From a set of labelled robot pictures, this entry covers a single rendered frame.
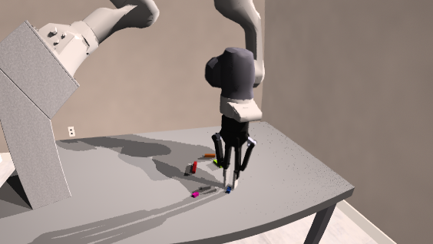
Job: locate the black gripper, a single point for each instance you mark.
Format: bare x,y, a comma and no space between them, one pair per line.
236,137

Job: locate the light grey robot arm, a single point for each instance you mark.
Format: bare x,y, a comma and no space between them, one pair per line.
233,71

